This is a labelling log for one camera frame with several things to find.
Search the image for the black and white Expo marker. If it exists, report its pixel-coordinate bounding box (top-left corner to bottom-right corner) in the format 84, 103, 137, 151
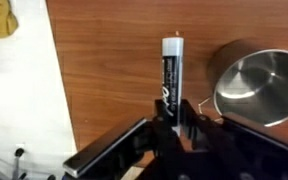
160, 36, 185, 138

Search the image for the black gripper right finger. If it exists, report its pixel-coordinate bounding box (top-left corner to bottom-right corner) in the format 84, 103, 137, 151
179, 99, 288, 180

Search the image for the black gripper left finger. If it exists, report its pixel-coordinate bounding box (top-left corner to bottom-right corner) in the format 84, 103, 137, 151
63, 99, 184, 180

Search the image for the office chair caster base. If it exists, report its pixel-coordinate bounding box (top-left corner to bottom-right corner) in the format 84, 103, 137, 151
0, 146, 57, 180

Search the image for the silver metal pot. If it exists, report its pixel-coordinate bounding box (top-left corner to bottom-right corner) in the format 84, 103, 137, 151
197, 39, 288, 128

